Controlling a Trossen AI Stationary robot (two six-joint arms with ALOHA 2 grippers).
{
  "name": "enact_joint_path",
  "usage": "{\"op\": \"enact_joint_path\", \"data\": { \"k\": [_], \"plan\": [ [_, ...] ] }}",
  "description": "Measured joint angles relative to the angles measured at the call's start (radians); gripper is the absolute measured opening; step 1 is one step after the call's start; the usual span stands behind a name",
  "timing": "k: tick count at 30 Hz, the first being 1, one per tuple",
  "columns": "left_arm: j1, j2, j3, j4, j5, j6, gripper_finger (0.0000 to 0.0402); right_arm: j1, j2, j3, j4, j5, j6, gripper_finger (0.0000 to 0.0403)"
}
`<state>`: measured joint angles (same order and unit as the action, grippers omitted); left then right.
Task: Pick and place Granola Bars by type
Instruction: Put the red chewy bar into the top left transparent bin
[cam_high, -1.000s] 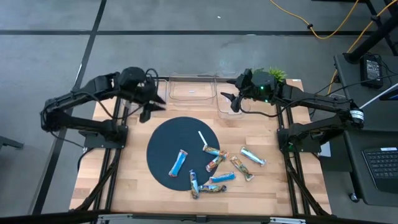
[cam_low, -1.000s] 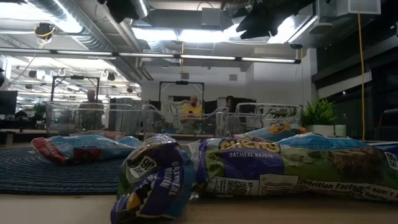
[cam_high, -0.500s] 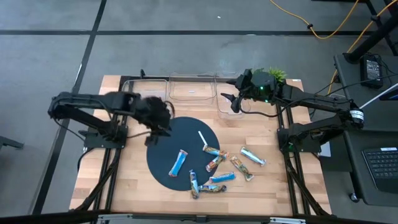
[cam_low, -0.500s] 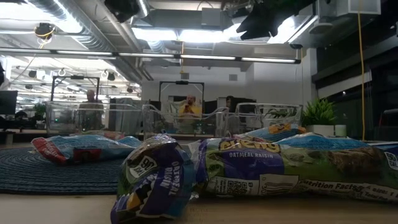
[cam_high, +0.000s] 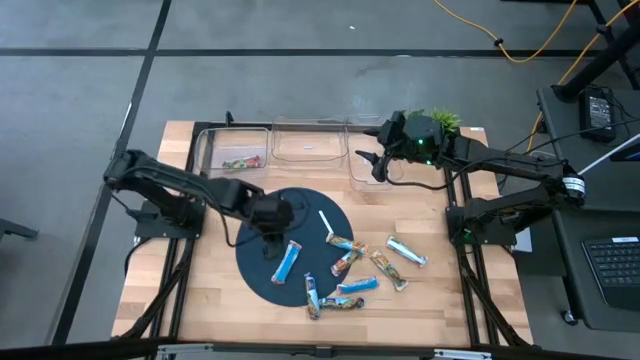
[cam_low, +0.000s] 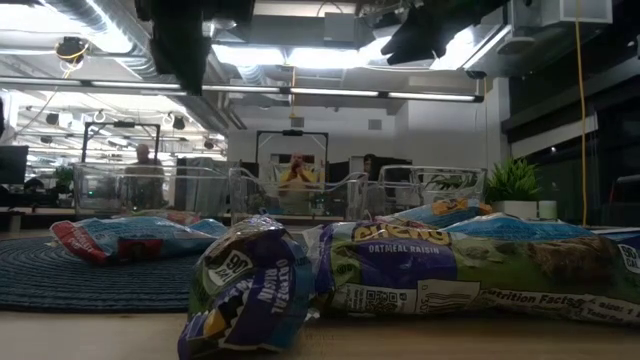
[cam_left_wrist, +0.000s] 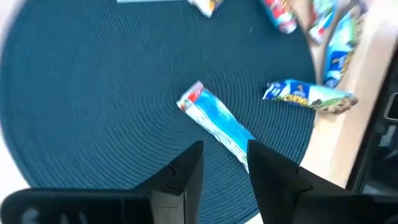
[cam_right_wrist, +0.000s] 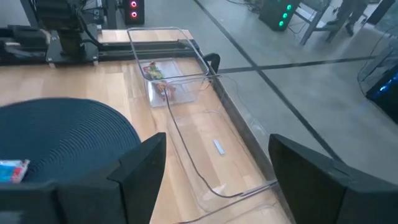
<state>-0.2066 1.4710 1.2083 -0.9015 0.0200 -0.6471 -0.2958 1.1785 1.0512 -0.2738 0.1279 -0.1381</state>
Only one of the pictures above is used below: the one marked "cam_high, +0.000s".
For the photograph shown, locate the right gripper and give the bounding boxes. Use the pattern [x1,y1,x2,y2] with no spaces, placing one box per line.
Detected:
[354,110,446,184]

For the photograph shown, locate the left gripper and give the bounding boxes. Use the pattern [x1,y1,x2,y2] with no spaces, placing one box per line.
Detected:
[249,192,296,260]

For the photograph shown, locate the light blue granola bar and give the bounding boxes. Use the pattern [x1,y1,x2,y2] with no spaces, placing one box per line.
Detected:
[335,276,380,296]
[271,240,303,285]

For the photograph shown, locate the dark blue Chewy granola bar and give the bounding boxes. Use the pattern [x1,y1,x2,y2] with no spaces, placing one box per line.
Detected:
[318,296,365,311]
[304,272,321,321]

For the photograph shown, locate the blue orange granola bar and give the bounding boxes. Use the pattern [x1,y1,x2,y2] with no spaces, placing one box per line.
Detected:
[325,233,368,255]

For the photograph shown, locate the red orange granola bar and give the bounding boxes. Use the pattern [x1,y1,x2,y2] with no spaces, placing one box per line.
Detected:
[330,249,362,278]
[222,155,262,170]

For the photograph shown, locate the silver blue granola bar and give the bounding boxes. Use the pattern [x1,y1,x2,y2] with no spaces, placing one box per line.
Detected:
[386,236,429,268]

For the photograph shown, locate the clear plastic bin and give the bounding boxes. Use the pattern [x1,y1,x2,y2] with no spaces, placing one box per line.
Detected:
[346,124,404,193]
[193,127,271,181]
[271,122,348,169]

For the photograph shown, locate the round dark placemat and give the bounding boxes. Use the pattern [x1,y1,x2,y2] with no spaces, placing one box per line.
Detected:
[235,187,355,307]

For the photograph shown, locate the small white strip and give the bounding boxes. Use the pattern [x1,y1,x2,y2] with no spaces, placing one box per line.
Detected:
[318,209,336,235]

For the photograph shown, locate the spiky potted plant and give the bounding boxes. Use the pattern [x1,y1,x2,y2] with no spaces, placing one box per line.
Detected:
[432,107,462,135]

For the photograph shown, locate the white sheet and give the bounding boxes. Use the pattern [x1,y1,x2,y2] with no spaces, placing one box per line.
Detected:
[513,227,534,254]

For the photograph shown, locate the dark grey side desk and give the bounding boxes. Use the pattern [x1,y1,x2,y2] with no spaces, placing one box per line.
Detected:
[537,84,640,334]

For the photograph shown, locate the long black bar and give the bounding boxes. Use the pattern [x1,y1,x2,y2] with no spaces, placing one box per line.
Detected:
[0,337,640,360]

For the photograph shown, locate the black power adapter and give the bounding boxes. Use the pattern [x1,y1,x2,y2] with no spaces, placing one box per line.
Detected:
[578,87,617,143]

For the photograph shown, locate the white rod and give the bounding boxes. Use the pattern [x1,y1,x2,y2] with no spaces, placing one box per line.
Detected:
[579,133,640,175]

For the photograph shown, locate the black stand legs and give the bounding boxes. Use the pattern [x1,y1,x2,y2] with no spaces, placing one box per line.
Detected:
[552,0,640,104]

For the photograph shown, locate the black chair leg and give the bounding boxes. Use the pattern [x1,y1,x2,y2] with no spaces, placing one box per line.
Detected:
[0,218,40,240]

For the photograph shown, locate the black laptop keyboard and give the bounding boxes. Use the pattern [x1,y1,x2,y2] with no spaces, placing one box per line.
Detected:
[581,236,640,312]

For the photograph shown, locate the black aluminium frame rails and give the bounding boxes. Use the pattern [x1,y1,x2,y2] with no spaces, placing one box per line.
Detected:
[112,121,211,346]
[439,127,531,347]

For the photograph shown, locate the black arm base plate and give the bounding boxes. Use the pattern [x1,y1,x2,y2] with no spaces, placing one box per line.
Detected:
[446,205,519,247]
[133,199,207,240]

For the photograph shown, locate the silver metal bracket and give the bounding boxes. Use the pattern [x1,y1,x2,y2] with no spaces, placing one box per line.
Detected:
[433,348,494,360]
[155,342,215,360]

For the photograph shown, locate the yellow extension cable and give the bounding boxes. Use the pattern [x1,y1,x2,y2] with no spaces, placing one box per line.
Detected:
[432,0,580,65]
[524,0,640,154]

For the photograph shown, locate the black power cable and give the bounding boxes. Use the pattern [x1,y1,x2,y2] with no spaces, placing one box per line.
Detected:
[504,117,640,154]

